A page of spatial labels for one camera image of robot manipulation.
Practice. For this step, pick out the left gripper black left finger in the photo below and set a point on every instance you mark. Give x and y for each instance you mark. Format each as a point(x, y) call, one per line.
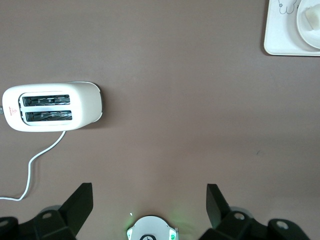
point(70, 215)

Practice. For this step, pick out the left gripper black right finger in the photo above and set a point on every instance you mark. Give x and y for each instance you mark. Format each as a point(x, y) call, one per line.
point(220, 215)

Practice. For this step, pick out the round cream plate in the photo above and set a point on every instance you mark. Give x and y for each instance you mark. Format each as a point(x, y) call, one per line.
point(307, 35)

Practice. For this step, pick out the small white steamed bun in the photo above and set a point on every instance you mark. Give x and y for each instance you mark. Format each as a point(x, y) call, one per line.
point(312, 17)

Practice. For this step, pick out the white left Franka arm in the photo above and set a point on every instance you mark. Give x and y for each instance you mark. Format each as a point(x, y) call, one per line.
point(150, 225)

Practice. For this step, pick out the cream two-slot toaster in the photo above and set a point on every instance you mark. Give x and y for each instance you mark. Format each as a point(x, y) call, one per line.
point(85, 105)

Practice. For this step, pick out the brown table cloth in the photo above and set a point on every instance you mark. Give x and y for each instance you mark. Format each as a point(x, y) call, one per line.
point(175, 100)

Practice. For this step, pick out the cream rabbit print tray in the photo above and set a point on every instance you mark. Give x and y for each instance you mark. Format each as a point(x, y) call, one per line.
point(280, 37)

